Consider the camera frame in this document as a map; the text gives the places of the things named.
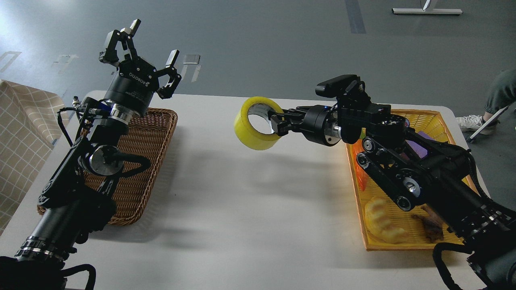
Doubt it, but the yellow plastic basket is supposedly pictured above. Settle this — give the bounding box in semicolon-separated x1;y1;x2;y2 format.
346;109;456;251

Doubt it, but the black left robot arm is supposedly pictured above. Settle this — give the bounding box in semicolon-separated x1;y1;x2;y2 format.
1;19;182;290

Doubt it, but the white sneaker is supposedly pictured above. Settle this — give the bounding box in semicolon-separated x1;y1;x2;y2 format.
456;114;499;135

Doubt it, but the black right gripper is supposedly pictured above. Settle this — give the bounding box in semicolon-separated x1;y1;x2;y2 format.
268;106;339;147

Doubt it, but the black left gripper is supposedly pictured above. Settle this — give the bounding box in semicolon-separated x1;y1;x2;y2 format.
99;19;182;118

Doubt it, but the purple foam block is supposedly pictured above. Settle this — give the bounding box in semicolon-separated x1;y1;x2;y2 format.
406;130;434;158

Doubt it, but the brown toy animal figure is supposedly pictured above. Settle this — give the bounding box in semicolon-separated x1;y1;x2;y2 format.
411;205;444;243

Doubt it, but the toy croissant bread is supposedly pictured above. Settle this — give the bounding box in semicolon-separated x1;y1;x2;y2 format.
364;197;408;244

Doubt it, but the orange toy carrot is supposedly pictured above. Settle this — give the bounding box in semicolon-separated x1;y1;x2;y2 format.
354;157;368;191

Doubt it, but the white metal stand base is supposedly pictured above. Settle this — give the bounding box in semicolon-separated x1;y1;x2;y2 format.
391;0;463;15

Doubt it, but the beige checkered cloth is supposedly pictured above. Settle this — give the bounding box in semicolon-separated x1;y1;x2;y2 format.
0;80;64;232

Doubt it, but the yellow tape roll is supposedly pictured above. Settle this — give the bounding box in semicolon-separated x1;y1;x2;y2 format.
233;97;283;151

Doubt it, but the brown wicker basket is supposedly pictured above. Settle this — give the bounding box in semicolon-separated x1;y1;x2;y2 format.
37;108;178;230

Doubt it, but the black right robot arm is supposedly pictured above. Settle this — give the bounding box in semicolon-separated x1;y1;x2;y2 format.
266;74;516;290

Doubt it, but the seated person leg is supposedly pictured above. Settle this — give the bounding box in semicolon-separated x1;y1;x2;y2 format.
484;68;516;114

